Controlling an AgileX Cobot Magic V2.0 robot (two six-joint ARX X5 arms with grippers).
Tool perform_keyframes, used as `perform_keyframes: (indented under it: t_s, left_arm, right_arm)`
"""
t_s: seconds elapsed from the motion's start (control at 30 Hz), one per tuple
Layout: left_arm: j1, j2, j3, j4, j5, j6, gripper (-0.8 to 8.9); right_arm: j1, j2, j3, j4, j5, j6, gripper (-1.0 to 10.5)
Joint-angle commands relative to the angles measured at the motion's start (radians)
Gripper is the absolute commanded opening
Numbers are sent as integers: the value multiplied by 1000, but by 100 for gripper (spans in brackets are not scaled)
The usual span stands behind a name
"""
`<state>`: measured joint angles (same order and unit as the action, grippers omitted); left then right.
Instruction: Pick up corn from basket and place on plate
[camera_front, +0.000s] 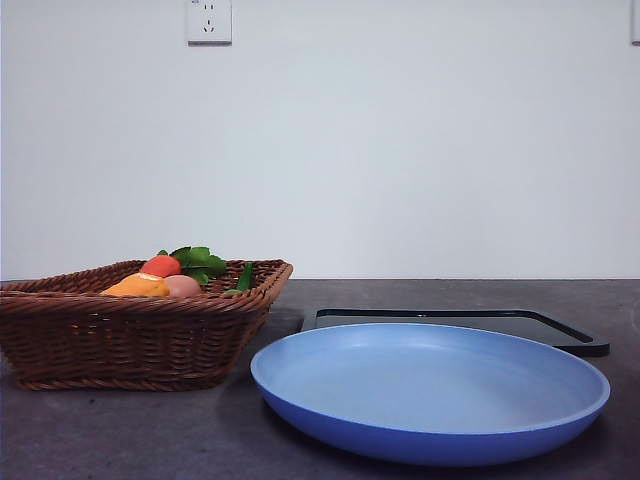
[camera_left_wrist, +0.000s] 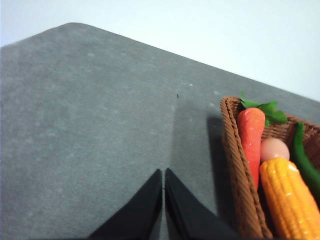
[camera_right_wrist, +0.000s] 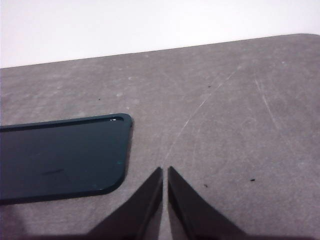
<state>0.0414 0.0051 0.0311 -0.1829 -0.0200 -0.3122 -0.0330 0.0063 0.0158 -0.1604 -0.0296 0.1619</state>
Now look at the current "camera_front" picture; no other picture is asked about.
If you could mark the white wall socket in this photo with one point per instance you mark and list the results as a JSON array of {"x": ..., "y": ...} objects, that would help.
[{"x": 210, "y": 22}]

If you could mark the black rectangular tray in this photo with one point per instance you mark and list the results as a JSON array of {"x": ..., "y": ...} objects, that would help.
[{"x": 575, "y": 335}]

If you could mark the orange carrot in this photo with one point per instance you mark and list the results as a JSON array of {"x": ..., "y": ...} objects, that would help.
[{"x": 160, "y": 265}]

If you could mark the yellow orange corn cob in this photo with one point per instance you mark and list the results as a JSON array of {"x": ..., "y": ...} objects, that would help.
[{"x": 137, "y": 286}]

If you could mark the green leafy vegetable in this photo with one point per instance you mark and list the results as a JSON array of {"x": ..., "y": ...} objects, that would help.
[{"x": 200, "y": 260}]

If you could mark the brown egg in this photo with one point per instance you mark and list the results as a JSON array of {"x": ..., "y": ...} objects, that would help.
[{"x": 184, "y": 286}]

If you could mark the blue round plate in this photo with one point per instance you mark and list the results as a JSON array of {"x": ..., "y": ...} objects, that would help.
[{"x": 430, "y": 380}]

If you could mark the brown wicker basket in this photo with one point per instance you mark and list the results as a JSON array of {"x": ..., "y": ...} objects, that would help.
[{"x": 125, "y": 340}]

